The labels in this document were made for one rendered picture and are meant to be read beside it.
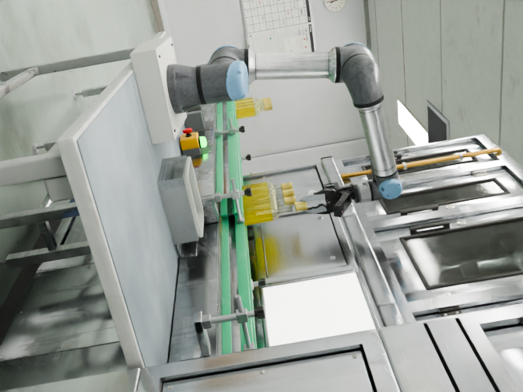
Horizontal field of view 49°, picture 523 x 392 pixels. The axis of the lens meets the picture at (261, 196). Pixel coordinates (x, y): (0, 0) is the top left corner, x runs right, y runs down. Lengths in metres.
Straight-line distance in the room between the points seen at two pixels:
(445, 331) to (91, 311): 1.30
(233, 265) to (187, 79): 0.58
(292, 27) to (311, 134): 1.55
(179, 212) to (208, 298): 0.29
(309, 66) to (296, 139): 6.49
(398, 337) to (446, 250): 0.97
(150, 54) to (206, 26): 6.17
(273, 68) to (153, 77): 0.41
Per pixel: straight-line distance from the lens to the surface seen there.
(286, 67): 1.90
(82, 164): 1.09
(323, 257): 2.06
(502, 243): 2.19
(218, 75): 1.76
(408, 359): 1.16
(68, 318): 2.15
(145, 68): 1.71
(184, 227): 1.79
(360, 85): 1.81
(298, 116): 8.26
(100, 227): 1.13
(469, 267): 2.06
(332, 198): 2.12
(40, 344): 2.09
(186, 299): 1.68
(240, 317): 1.41
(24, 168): 1.17
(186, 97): 1.77
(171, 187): 1.73
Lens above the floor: 1.07
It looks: 1 degrees down
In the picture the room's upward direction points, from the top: 80 degrees clockwise
